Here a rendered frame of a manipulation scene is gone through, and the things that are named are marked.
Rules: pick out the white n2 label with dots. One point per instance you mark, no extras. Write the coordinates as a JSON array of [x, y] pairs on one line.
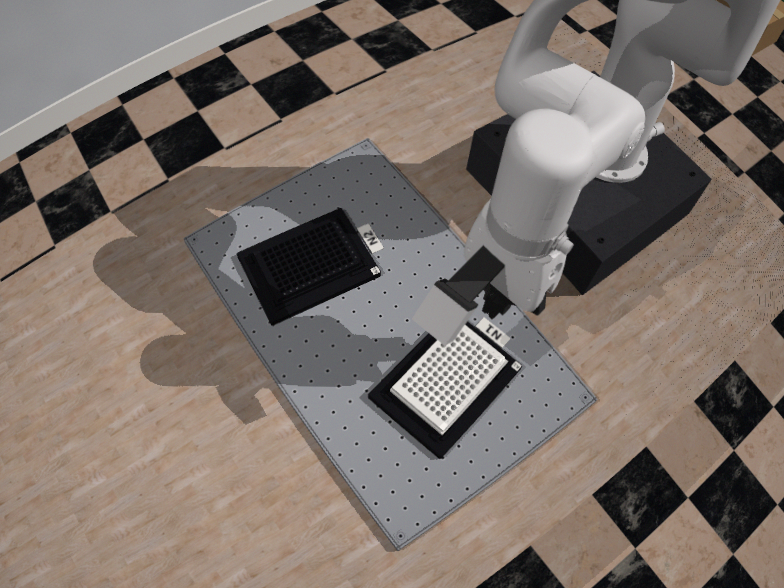
[[370, 238]]

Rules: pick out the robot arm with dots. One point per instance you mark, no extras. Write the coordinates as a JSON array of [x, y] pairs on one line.
[[549, 156]]

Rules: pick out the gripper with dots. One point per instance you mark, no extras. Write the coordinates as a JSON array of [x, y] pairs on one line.
[[523, 281]]

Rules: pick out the white label with black text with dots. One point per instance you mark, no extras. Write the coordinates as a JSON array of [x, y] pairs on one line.
[[493, 332]]

